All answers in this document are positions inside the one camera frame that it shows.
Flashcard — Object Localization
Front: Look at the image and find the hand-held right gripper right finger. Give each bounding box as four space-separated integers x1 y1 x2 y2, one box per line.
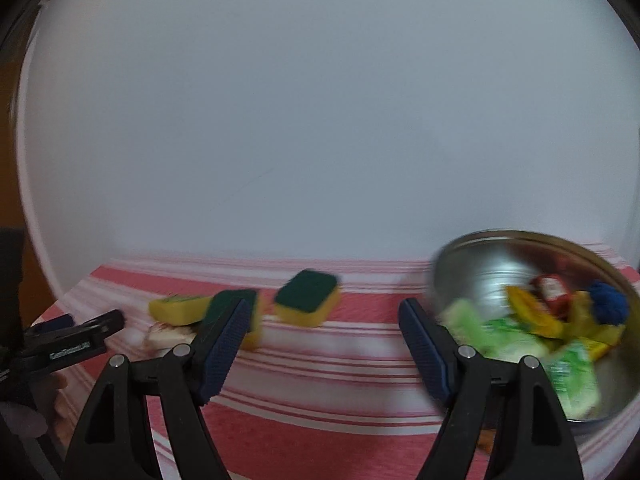
398 297 586 480

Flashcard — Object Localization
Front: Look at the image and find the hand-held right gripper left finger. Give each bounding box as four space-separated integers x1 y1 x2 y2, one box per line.
62 297 253 480

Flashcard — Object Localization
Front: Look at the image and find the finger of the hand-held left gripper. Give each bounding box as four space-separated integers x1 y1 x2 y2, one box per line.
32 313 76 335
22 309 126 372

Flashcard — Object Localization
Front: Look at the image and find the large green tissue pack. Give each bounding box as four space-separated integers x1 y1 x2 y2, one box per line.
440 299 548 361

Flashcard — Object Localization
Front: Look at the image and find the round metal bowl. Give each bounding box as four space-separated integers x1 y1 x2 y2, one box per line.
430 230 640 426

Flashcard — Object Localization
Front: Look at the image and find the small green tissue pack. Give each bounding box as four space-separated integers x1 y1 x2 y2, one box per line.
544 340 599 418

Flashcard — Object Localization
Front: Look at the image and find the yellow printed packet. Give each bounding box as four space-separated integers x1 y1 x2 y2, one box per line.
565 292 626 361

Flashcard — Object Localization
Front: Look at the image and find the blue scouring ball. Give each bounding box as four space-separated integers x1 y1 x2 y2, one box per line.
586 281 630 326

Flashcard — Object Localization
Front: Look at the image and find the yellow sponge with green top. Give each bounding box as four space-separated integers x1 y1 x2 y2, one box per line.
202 288 263 351
148 294 213 326
274 269 343 328

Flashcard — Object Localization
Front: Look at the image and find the white snack packet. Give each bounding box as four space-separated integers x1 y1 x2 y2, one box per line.
142 322 198 353

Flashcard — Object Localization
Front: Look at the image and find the red white striped tablecloth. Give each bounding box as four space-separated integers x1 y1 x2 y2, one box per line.
30 242 640 480

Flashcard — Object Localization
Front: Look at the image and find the red snack packet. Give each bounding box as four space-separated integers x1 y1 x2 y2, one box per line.
530 272 573 318

